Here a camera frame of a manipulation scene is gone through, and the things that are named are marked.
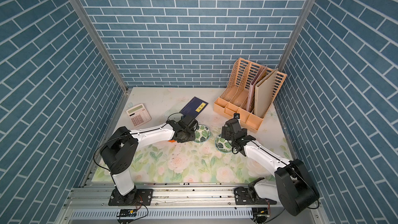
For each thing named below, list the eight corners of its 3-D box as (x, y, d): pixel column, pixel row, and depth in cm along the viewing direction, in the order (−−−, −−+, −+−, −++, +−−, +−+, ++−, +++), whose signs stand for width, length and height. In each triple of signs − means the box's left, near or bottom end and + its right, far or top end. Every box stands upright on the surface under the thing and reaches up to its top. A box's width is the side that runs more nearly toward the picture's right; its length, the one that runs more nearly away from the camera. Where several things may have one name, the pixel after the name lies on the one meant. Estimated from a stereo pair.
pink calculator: (134, 128, 101) (132, 125, 98) (127, 113, 108) (125, 110, 105) (152, 119, 105) (150, 116, 102) (144, 106, 112) (143, 102, 110)
